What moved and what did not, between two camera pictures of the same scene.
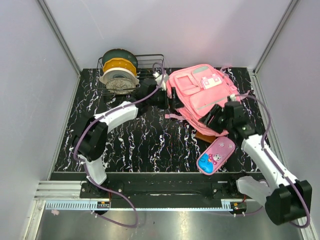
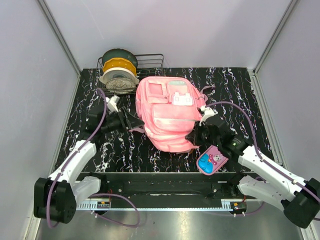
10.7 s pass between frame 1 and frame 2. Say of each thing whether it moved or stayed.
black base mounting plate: stayed
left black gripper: moved
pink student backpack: moved
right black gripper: moved
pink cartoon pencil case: stayed
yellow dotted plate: stayed
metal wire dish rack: stayed
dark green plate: stayed
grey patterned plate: stayed
